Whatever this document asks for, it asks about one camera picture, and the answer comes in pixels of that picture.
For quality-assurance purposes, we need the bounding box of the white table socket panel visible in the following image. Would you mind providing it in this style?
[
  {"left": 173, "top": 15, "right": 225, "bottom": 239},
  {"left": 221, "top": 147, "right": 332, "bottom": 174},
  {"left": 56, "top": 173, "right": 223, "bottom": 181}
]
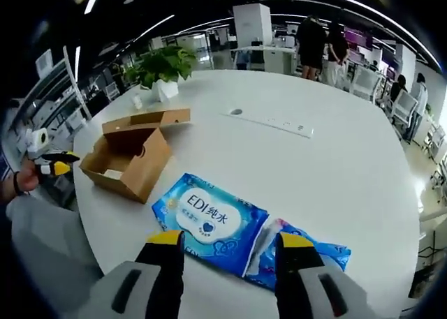
[{"left": 220, "top": 107, "right": 314, "bottom": 138}]

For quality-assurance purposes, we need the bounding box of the brown cardboard shoe box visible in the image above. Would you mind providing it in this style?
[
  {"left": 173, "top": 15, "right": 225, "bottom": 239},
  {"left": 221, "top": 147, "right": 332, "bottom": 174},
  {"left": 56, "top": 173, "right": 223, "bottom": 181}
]
[{"left": 79, "top": 107, "right": 192, "bottom": 205}]

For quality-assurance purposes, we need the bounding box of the person's left hand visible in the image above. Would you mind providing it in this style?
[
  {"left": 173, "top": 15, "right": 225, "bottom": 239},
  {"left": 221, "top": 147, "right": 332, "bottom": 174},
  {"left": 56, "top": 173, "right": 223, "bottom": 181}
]
[{"left": 17, "top": 157, "right": 46, "bottom": 194}]

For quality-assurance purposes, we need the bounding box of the blue pink soft pack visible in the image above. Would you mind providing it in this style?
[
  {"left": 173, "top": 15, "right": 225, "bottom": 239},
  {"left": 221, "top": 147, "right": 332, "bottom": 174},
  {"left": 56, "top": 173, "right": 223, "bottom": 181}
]
[{"left": 244, "top": 217, "right": 352, "bottom": 292}]

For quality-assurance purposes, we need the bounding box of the green plant in white pot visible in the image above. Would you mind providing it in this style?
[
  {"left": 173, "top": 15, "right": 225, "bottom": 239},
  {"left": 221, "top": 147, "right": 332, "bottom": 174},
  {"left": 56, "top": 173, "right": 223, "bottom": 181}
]
[{"left": 124, "top": 45, "right": 198, "bottom": 102}]

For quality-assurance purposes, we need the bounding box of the white mesh office chair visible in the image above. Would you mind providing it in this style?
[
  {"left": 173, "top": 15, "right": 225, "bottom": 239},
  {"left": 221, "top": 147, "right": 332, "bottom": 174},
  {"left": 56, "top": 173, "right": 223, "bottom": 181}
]
[{"left": 6, "top": 196, "right": 105, "bottom": 299}]

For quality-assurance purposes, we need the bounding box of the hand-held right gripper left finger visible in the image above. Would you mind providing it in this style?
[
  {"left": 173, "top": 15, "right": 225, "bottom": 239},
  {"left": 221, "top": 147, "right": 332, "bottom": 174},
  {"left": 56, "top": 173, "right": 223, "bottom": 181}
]
[{"left": 78, "top": 229, "right": 185, "bottom": 319}]

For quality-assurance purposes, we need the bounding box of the blue white soft wipes pack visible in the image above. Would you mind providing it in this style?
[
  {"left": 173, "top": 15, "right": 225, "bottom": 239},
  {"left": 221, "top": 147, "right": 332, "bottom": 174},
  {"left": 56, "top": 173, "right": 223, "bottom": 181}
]
[{"left": 151, "top": 172, "right": 270, "bottom": 278}]

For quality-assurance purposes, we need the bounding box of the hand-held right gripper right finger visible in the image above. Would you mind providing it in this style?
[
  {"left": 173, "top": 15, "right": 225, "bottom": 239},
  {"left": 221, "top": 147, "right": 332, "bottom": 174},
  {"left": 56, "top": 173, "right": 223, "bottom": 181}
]
[{"left": 274, "top": 232, "right": 376, "bottom": 319}]

